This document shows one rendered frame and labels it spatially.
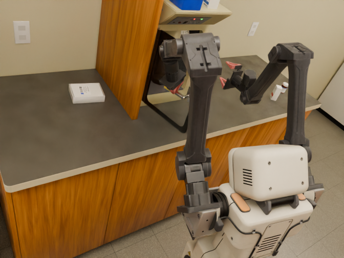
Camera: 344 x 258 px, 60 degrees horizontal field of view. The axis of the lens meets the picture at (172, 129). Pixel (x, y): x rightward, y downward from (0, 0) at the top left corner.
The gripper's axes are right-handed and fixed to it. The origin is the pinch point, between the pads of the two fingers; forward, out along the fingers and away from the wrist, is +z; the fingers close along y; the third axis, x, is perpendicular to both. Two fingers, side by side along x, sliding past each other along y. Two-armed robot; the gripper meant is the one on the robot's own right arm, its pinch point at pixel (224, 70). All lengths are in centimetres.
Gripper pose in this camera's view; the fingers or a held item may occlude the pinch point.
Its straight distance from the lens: 164.6
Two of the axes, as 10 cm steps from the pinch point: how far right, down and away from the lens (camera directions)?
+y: 2.4, -7.5, -6.2
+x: -8.2, 1.9, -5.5
